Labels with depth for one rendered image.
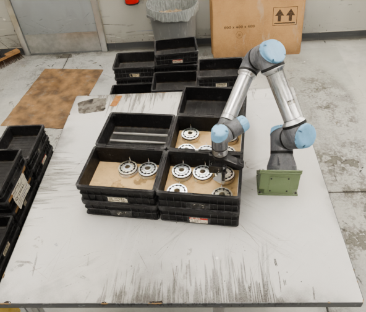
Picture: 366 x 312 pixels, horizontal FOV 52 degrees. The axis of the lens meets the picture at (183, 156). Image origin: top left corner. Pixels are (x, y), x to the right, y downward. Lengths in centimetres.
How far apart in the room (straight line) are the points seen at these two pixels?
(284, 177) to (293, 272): 47
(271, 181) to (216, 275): 56
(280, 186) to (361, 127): 187
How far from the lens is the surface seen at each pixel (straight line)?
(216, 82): 320
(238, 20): 458
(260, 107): 264
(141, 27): 487
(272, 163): 197
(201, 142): 215
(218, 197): 174
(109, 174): 206
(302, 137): 185
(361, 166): 339
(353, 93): 420
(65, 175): 233
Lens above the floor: 226
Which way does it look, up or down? 43 degrees down
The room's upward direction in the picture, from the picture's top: 5 degrees counter-clockwise
